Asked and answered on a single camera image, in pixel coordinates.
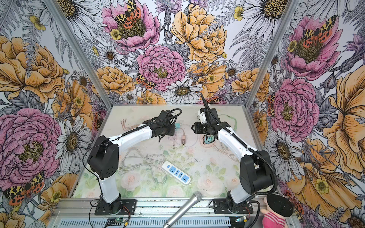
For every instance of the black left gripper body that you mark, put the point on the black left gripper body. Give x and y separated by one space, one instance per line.
168 129

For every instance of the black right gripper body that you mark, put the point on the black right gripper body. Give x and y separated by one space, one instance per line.
202 128

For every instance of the teal charger with black cable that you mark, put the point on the teal charger with black cable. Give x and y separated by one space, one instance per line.
207 139

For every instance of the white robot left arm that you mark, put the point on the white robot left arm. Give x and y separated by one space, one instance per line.
103 158

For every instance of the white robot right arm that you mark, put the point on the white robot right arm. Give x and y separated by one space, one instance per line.
256 173

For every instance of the round pink power socket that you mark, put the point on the round pink power socket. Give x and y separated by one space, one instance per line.
216 143

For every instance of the white blue power strip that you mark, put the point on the white blue power strip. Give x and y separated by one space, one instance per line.
177 173

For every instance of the silver microphone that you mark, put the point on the silver microphone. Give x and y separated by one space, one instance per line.
196 198

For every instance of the pink doll with black hat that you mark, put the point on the pink doll with black hat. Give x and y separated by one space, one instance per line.
278 208

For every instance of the green circuit board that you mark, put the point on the green circuit board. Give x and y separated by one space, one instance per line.
115 221

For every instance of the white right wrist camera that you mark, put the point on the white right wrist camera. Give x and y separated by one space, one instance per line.
202 117

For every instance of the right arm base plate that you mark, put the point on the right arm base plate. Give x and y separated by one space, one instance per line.
227 206

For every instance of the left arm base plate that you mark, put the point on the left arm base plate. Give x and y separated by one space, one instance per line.
118 207

